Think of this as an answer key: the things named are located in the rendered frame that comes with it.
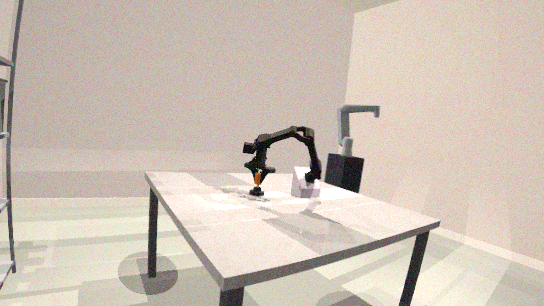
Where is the orange knob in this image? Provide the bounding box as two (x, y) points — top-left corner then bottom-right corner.
(254, 173), (261, 185)

